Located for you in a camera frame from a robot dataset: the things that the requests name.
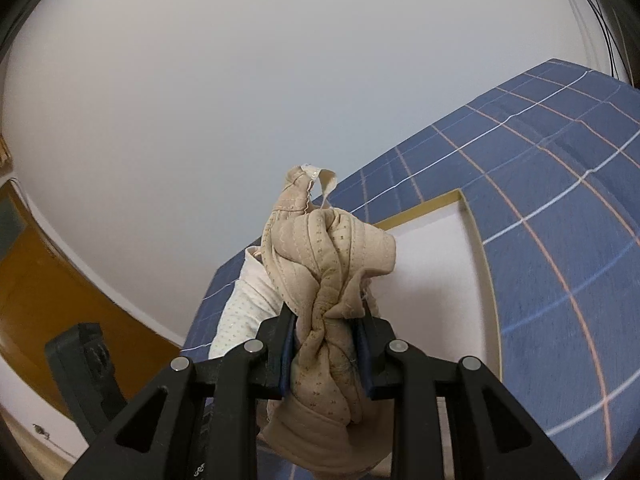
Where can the beige dotted underwear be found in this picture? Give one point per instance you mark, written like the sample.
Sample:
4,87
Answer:
325,270

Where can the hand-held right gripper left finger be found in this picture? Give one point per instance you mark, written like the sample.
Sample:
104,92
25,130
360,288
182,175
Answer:
286,360

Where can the shallow yellow cardboard box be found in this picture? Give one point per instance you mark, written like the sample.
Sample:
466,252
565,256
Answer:
435,285

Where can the white dotted underwear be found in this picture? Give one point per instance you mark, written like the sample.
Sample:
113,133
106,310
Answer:
245,305

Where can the blue plaid tablecloth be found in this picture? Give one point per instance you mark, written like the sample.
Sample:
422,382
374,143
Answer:
550,185

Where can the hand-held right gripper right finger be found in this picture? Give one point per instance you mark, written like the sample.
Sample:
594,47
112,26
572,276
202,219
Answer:
364,360

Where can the yellow fringed curtain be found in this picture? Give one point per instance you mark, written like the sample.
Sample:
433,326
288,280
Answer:
4,152

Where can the brown wooden wardrobe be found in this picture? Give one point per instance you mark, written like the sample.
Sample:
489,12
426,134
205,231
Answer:
50,285

